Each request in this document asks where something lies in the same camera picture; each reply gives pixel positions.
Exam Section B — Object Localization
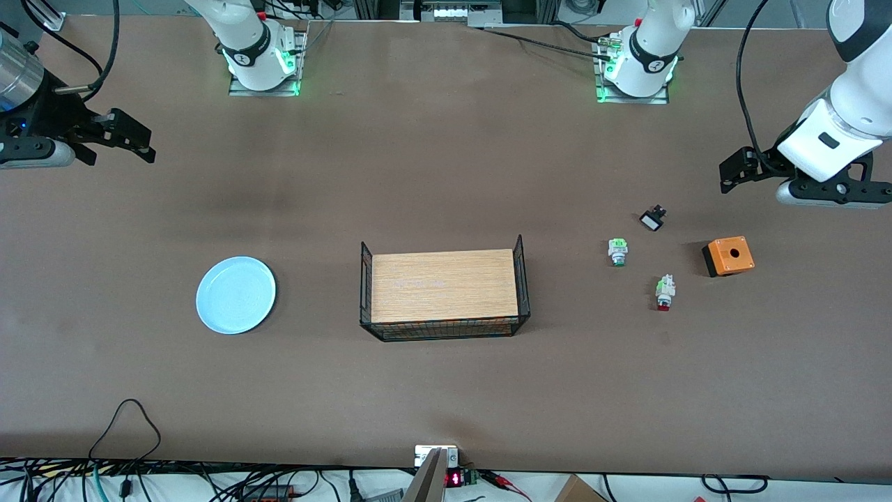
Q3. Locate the light blue round plate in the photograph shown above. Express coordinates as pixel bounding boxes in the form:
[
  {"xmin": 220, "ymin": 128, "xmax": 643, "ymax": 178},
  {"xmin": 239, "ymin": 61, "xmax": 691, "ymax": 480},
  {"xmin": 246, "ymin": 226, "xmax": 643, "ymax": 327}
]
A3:
[{"xmin": 196, "ymin": 257, "xmax": 277, "ymax": 335}]

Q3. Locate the light wooden board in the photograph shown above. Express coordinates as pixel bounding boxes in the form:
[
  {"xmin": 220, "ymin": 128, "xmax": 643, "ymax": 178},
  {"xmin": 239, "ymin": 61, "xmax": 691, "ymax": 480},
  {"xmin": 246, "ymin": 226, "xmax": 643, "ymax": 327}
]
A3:
[{"xmin": 371, "ymin": 249, "xmax": 520, "ymax": 325}]

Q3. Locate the brown cardboard piece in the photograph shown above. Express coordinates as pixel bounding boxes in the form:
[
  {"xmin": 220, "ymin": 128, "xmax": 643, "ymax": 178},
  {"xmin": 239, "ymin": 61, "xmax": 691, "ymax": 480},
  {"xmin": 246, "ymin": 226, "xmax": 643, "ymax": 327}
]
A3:
[{"xmin": 554, "ymin": 474, "xmax": 608, "ymax": 502}]

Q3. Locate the black and orange power strip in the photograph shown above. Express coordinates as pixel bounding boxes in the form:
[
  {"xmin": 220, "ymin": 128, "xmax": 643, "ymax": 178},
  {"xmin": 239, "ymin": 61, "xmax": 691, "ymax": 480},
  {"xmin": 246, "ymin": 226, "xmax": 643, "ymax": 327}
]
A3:
[{"xmin": 239, "ymin": 484, "xmax": 298, "ymax": 502}]

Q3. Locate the red clip lead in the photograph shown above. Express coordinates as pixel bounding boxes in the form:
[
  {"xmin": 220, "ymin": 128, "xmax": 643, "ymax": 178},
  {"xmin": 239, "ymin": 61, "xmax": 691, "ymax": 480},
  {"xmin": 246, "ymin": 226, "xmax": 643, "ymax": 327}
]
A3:
[{"xmin": 478, "ymin": 469, "xmax": 534, "ymax": 502}]

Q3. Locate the orange button enclosure box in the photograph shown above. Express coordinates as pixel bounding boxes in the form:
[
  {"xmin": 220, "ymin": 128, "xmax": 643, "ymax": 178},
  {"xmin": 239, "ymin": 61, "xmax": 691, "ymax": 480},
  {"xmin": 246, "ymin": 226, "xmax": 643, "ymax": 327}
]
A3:
[{"xmin": 702, "ymin": 236, "xmax": 755, "ymax": 278}]

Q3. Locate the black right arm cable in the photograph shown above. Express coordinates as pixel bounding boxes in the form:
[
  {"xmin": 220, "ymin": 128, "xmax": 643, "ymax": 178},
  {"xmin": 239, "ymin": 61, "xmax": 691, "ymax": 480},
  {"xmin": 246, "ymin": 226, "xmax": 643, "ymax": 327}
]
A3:
[{"xmin": 21, "ymin": 0, "xmax": 121, "ymax": 96}]

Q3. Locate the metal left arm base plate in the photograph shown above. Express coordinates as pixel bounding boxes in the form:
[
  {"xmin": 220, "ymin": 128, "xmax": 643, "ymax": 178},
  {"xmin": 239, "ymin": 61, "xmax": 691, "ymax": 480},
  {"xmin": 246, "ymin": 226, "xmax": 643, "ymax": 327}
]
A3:
[{"xmin": 594, "ymin": 33, "xmax": 672, "ymax": 106}]

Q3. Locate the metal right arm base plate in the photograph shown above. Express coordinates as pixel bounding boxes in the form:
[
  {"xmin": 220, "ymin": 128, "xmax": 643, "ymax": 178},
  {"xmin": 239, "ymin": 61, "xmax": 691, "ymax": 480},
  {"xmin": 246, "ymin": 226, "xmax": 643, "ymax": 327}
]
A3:
[{"xmin": 229, "ymin": 28, "xmax": 308, "ymax": 98}]

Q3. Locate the black cable across table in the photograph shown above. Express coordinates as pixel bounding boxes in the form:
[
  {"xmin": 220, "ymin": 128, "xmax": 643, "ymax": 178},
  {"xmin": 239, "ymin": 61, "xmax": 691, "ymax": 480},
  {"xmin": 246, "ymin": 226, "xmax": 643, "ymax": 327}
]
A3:
[{"xmin": 479, "ymin": 21, "xmax": 615, "ymax": 61}]

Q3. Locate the black looped cable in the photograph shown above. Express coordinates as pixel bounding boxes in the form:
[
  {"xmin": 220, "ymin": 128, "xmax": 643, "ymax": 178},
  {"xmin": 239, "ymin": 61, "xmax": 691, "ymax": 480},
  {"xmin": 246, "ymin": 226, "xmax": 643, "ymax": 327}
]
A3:
[{"xmin": 89, "ymin": 398, "xmax": 162, "ymax": 499}]

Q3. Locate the black coiled cable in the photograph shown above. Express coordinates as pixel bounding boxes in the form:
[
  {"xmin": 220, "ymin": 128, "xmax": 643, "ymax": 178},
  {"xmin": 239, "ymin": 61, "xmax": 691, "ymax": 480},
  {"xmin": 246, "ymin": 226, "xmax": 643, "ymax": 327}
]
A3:
[{"xmin": 700, "ymin": 473, "xmax": 771, "ymax": 496}]

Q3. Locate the black wire mesh basket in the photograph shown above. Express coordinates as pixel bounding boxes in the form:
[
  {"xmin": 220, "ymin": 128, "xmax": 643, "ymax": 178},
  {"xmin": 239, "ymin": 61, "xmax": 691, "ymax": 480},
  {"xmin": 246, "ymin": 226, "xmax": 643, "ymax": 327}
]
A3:
[{"xmin": 360, "ymin": 235, "xmax": 531, "ymax": 342}]

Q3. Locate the silver metal bracket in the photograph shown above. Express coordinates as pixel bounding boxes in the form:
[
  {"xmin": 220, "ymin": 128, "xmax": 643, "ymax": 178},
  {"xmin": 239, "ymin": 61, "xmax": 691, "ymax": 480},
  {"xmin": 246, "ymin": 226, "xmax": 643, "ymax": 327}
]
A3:
[{"xmin": 414, "ymin": 445, "xmax": 460, "ymax": 469}]

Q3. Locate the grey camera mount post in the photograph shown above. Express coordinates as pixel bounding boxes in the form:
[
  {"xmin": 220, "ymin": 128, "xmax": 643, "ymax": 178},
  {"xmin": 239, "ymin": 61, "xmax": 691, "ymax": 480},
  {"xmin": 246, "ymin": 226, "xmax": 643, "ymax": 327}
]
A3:
[{"xmin": 402, "ymin": 448, "xmax": 447, "ymax": 502}]

